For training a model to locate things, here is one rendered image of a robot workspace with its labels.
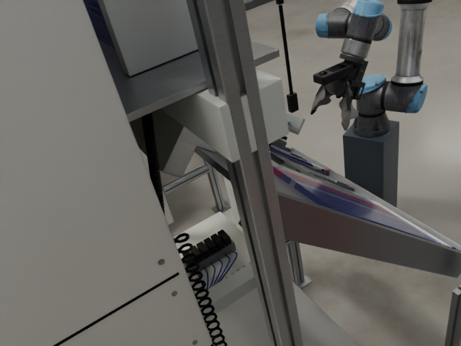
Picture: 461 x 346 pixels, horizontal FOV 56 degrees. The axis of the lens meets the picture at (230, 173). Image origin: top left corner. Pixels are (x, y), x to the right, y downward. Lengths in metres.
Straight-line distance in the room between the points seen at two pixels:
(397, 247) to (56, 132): 0.66
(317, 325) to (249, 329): 0.17
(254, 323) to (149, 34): 0.83
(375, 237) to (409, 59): 1.06
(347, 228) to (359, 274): 1.33
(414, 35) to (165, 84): 1.35
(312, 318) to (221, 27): 0.88
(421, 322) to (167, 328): 1.43
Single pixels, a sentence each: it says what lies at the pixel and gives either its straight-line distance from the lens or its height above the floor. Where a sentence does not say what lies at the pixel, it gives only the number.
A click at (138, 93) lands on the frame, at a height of 1.39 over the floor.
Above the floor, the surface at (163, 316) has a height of 1.11.
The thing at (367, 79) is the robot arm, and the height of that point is 0.78.
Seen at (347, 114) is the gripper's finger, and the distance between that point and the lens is 1.27.
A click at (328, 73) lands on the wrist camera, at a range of 1.25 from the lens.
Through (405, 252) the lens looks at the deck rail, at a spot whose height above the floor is 0.90.
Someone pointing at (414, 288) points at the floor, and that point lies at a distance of 2.03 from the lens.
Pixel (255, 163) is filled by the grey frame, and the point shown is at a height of 1.29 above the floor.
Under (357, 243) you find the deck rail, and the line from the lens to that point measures 0.78.
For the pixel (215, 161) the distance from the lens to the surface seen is 0.67.
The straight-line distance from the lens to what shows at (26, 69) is 0.41.
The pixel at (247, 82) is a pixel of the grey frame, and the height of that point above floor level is 1.39.
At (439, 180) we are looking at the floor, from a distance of 2.58.
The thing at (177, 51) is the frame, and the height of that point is 1.40.
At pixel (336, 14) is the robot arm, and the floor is 1.15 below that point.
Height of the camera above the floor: 1.57
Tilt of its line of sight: 35 degrees down
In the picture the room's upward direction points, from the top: 14 degrees counter-clockwise
